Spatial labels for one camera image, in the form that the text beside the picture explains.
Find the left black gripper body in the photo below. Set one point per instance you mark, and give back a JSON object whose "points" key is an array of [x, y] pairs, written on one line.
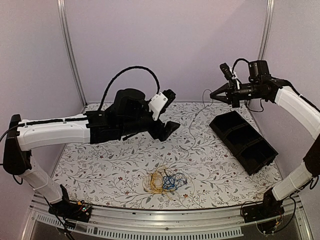
{"points": [[156, 133]]}

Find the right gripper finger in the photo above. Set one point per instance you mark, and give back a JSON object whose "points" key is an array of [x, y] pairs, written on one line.
{"points": [[220, 90], [220, 98]]}

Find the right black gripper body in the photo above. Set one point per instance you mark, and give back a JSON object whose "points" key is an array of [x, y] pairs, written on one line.
{"points": [[235, 99]]}

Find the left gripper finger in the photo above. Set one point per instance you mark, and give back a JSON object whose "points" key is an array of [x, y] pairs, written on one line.
{"points": [[165, 133], [171, 126]]}

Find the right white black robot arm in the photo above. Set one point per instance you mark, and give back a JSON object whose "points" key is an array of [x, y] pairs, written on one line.
{"points": [[262, 85]]}

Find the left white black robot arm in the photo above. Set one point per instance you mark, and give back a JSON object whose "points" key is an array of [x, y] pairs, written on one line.
{"points": [[128, 115]]}

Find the floral patterned table mat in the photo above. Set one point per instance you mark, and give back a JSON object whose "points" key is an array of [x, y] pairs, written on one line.
{"points": [[192, 169]]}

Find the black three-compartment tray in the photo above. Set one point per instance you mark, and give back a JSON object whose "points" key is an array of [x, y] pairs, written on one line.
{"points": [[245, 143]]}

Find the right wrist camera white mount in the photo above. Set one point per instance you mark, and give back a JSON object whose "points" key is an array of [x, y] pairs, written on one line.
{"points": [[231, 77]]}

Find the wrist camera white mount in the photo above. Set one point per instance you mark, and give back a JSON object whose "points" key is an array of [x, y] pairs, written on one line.
{"points": [[231, 77], [159, 103]]}

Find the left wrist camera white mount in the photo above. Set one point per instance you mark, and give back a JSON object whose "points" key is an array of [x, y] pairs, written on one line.
{"points": [[159, 103]]}

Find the right aluminium frame post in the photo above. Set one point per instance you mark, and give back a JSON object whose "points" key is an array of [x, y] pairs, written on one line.
{"points": [[268, 20]]}

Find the aluminium frame post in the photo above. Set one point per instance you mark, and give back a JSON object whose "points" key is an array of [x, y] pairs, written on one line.
{"points": [[61, 7], [268, 20]]}

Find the aluminium front rail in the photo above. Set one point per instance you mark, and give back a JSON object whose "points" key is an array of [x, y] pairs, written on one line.
{"points": [[227, 223]]}

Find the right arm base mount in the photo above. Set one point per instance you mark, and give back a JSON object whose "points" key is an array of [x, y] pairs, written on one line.
{"points": [[267, 217]]}

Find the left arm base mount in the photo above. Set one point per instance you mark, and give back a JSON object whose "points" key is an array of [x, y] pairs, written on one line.
{"points": [[78, 211]]}

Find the left aluminium frame post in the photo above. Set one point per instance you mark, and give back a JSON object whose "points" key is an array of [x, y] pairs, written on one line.
{"points": [[61, 7]]}

